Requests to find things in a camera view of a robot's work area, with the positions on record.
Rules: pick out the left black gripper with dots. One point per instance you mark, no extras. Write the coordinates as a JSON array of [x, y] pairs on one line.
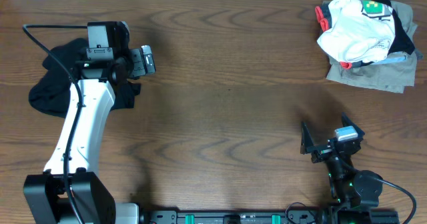
[[139, 68]]

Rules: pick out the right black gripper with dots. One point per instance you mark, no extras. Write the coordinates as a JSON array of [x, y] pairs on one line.
[[321, 152]]

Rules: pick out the white t-shirt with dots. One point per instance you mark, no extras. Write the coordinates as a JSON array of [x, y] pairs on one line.
[[362, 30]]

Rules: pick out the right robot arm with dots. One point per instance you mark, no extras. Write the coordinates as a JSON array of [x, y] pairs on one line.
[[356, 191]]

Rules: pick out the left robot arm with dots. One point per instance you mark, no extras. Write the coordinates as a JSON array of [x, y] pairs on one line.
[[69, 189]]

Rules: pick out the black t-shirt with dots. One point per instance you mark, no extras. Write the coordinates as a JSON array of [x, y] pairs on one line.
[[51, 95]]

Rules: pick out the khaki folded garment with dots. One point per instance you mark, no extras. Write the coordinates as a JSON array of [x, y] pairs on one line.
[[392, 77]]

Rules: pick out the light blue folded garment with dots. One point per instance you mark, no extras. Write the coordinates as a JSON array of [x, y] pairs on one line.
[[396, 57]]

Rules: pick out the black mounting rail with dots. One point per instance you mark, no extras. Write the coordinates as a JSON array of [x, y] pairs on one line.
[[291, 216]]

